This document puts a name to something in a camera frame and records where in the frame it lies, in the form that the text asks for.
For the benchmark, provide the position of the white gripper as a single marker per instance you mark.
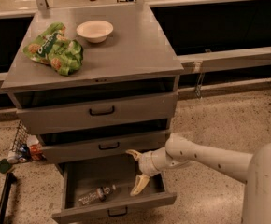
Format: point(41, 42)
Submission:
point(147, 163)

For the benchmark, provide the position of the clear plastic water bottle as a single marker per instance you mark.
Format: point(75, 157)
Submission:
point(97, 195)

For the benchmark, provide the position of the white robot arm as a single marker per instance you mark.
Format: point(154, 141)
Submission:
point(253, 170)

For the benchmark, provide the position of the grey bottom drawer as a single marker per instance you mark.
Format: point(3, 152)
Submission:
point(83, 177)

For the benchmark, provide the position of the grey drawer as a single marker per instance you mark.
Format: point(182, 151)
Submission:
point(80, 116)
point(83, 177)
point(97, 148)

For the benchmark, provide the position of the grey drawer cabinet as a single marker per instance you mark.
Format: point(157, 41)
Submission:
point(136, 59)

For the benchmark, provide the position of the grey middle drawer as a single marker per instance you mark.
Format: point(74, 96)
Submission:
point(97, 148)

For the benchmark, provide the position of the grey top drawer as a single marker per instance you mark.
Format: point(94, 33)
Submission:
point(80, 116)

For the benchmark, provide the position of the orange red snack pack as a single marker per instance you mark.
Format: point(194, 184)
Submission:
point(36, 152)

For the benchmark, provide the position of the blue can in basket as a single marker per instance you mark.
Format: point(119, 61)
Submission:
point(24, 153)

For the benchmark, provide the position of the white can in basket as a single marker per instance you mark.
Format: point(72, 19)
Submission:
point(12, 157)

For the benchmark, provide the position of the black stand leg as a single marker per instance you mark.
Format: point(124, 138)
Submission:
point(10, 179)

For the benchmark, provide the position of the green sponge on floor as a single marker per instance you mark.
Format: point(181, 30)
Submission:
point(5, 166)

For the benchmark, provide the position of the white ceramic bowl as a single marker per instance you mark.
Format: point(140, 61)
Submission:
point(95, 31)

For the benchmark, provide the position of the green snack chip bag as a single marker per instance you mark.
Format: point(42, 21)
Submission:
point(52, 48)

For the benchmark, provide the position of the wire basket on floor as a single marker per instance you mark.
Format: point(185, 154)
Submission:
point(23, 137)

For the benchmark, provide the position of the grey metal rail barrier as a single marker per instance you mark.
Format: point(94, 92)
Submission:
point(225, 60)

